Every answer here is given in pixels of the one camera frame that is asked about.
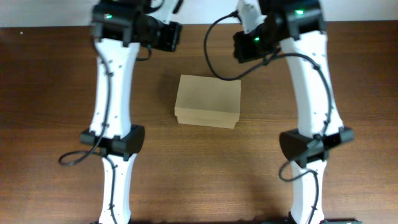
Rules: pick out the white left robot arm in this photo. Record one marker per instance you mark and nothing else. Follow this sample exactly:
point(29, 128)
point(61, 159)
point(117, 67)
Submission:
point(120, 29)

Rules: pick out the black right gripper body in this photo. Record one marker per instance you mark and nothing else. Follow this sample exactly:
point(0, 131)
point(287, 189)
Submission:
point(254, 46)

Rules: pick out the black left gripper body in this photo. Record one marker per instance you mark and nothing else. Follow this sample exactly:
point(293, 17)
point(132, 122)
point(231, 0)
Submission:
point(163, 35)

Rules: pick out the brown cardboard box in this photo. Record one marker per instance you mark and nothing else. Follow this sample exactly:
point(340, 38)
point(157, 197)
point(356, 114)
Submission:
point(207, 101)

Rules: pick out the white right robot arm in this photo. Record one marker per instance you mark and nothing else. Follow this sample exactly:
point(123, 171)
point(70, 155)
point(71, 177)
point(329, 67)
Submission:
point(296, 32)

